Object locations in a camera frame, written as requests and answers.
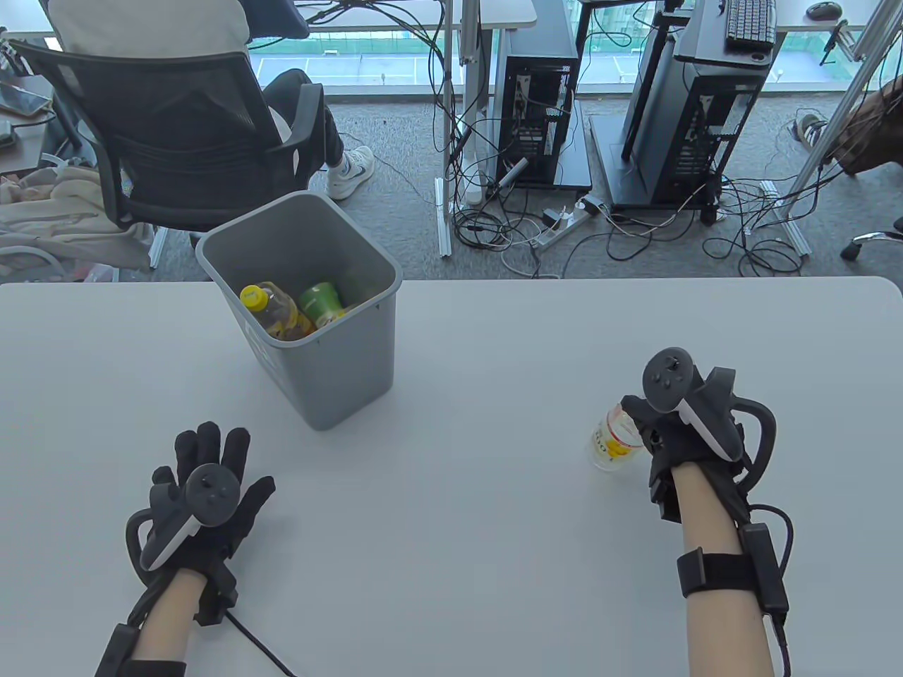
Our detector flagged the person's left hand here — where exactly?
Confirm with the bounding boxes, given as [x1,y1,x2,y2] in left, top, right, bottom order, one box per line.
[150,422,277,602]

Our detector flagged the person's right hand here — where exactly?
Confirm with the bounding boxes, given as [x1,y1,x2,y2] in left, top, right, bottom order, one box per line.
[620,394,753,524]

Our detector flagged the clear plastic bottle yellow label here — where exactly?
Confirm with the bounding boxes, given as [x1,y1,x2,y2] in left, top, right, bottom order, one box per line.
[588,401,646,472]

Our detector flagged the person's right forearm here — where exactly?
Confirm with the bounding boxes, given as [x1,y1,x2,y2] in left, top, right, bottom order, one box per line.
[669,462,782,677]

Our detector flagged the person's left forearm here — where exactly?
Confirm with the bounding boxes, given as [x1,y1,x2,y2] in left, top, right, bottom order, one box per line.
[133,568,212,667]

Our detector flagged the black white left hand controller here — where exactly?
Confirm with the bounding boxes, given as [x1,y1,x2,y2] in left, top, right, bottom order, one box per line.
[126,463,241,586]

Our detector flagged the black white hand controller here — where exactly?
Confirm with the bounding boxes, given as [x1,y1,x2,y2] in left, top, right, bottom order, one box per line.
[640,347,777,494]
[126,463,241,586]

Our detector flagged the black white right hand controller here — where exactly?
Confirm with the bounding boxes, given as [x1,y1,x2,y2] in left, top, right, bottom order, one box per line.
[640,347,777,494]

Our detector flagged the grey plastic waste bin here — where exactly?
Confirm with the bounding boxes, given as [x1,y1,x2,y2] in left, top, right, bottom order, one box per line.
[195,192,404,432]

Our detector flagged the yellow capped plastic bottle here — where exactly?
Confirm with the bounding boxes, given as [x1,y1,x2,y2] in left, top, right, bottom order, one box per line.
[239,281,316,342]

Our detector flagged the white power strip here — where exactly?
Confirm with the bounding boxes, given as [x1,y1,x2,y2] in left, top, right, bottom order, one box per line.
[530,200,607,248]

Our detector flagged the pile of beige cloth bags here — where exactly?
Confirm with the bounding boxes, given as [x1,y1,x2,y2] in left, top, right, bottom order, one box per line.
[0,164,154,283]

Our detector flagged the silver office chair base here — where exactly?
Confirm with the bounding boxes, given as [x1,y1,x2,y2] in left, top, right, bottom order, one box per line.
[840,216,903,262]

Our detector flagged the large black computer tower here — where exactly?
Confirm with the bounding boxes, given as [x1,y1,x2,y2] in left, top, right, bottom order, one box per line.
[591,0,777,211]

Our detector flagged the black mesh office chair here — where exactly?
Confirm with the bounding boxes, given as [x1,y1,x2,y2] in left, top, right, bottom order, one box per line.
[10,38,327,249]

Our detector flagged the white desk leg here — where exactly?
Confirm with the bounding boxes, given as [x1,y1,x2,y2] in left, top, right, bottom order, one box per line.
[435,0,489,258]

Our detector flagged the dark tablet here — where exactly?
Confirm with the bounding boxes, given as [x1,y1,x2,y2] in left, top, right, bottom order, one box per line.
[0,80,55,118]

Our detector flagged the black keyboard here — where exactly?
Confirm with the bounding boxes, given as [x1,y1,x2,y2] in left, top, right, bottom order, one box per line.
[725,0,778,52]

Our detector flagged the black left glove cable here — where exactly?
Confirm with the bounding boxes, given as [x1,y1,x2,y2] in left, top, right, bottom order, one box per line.
[224,612,297,677]

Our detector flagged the black right wrist strap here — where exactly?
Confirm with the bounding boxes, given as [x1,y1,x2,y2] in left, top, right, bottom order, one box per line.
[677,522,791,623]

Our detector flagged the black wrist strap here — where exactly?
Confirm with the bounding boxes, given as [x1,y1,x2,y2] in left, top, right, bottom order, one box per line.
[677,522,791,623]
[95,623,188,677]

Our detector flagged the black left wrist strap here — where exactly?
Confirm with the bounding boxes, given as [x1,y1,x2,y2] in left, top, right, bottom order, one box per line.
[95,623,188,677]

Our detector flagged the tangle of black floor cables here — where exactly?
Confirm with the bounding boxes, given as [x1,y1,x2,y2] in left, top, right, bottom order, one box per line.
[449,113,833,280]

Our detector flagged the aluminium frame stand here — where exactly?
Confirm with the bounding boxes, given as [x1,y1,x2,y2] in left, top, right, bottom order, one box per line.
[759,0,903,258]

